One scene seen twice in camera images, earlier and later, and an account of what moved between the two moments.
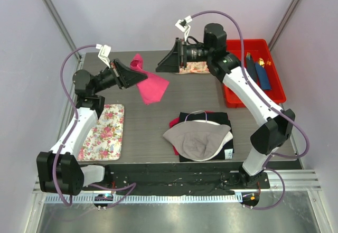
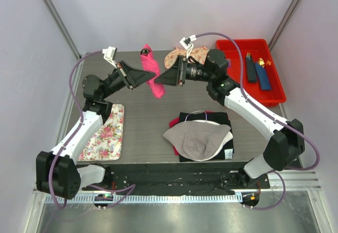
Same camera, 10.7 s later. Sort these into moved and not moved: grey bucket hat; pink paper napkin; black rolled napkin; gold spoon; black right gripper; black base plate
Moved: pink paper napkin; black right gripper
Not moved: black base plate; gold spoon; black rolled napkin; grey bucket hat
